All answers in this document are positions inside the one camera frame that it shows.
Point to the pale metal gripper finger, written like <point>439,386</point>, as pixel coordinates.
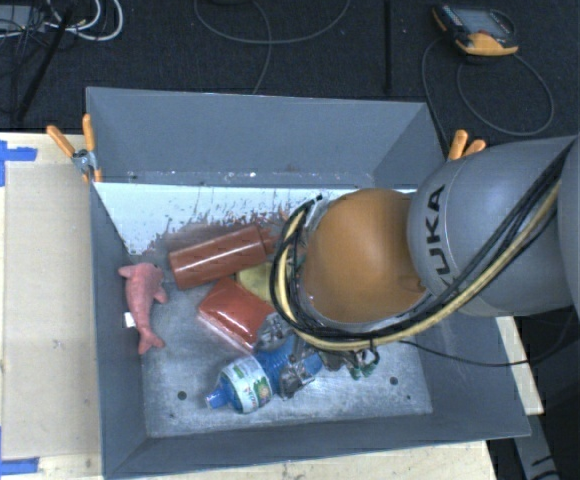
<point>306,372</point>
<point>290,384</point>

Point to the grey metal bin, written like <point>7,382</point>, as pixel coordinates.
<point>290,408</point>

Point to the blue plastic bottle with label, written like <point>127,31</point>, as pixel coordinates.
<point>245,385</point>

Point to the red clear-wrapped packet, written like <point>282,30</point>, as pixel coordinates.
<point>232,310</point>

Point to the yellow toy fruit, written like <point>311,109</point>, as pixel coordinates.
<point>256,280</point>

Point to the red-brown cylinder bottle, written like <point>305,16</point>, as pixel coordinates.
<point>215,258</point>

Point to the pink toy fish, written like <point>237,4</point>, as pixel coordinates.
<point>142,298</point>

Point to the pale wood flat board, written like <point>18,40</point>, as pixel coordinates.
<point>45,318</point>

